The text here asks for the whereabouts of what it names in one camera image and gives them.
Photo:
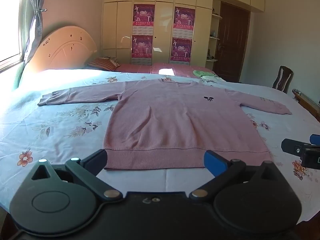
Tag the dark wooden chair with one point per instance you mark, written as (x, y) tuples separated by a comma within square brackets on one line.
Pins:
[(283, 80)]

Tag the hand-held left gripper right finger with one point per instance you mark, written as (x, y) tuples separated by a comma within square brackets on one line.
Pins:
[(214, 163)]

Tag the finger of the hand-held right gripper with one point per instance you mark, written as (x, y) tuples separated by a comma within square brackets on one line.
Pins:
[(295, 147), (315, 139)]

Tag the green cloth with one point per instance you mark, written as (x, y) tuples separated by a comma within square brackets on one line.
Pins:
[(201, 73)]

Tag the pink knit sweater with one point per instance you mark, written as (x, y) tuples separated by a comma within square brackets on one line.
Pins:
[(170, 120)]

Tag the blue patterned curtain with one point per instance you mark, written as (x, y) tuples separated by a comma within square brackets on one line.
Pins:
[(33, 30)]

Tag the floral white bed sheet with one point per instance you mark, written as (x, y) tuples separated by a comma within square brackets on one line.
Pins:
[(62, 130)]

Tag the white corner shelves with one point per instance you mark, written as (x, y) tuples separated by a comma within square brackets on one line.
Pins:
[(214, 38)]

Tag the purple wall poster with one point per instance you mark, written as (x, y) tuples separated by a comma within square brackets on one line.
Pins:
[(181, 50), (184, 21), (143, 18), (142, 50)]

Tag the cream wardrobe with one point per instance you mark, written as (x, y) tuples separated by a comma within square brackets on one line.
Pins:
[(115, 25)]

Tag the bright window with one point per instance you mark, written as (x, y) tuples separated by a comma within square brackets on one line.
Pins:
[(10, 17)]

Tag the pink plaid bed cover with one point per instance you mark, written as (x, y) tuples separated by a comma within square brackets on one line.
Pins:
[(150, 68)]

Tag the metal curtain clip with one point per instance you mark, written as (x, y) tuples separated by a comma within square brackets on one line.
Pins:
[(41, 11)]

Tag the striped red pillow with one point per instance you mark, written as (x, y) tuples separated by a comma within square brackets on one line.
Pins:
[(103, 63)]

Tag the white folded cloth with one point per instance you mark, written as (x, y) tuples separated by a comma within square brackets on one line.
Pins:
[(212, 78)]

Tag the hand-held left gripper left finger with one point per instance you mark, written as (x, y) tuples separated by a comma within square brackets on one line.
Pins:
[(97, 162)]

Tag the dark brown door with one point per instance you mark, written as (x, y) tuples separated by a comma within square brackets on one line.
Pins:
[(232, 42)]

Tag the cream curved headboard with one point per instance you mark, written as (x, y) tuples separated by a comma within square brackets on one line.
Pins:
[(62, 47)]

